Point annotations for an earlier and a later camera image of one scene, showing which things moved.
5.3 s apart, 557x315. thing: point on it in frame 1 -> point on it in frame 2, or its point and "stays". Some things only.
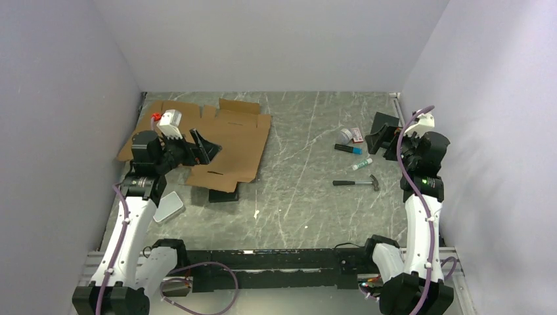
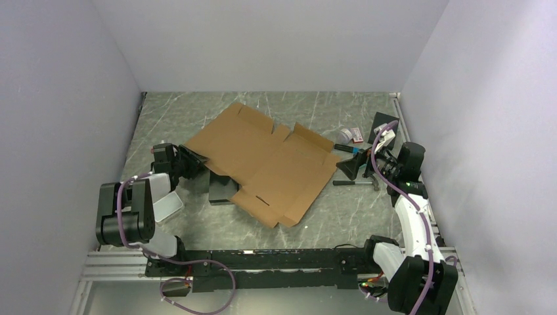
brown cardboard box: (240, 130) -> (280, 174)
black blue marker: (353, 150) stays
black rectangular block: (215, 195) stays
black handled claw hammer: (374, 182) stays
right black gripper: (415, 140) -> (351, 167)
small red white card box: (356, 136) stays
